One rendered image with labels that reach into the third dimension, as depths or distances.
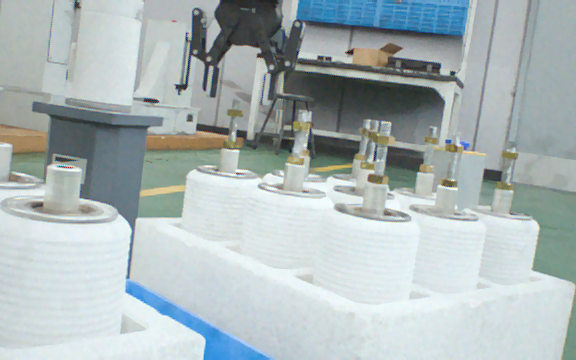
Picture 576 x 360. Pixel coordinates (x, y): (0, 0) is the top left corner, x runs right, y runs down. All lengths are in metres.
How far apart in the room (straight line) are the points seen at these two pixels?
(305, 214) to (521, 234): 0.26
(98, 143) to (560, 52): 5.11
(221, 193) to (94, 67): 0.34
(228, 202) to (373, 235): 0.23
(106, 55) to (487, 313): 0.64
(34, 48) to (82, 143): 2.38
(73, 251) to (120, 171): 0.60
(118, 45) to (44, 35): 2.32
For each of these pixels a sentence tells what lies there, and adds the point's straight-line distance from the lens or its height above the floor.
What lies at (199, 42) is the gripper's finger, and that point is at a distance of 0.82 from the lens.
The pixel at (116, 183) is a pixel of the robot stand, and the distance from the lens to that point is 1.02.
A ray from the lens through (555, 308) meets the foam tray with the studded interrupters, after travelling 0.85.
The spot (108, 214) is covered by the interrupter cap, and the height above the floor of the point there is 0.25.
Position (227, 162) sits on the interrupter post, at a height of 0.27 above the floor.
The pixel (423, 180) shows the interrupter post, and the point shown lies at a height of 0.27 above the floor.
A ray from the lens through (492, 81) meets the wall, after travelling 5.83.
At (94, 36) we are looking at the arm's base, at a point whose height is 0.41.
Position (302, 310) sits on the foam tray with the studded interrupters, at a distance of 0.61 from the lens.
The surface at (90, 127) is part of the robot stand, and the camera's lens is 1.00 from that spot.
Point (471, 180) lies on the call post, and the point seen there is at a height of 0.27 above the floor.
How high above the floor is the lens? 0.34
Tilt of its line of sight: 6 degrees down
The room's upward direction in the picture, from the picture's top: 8 degrees clockwise
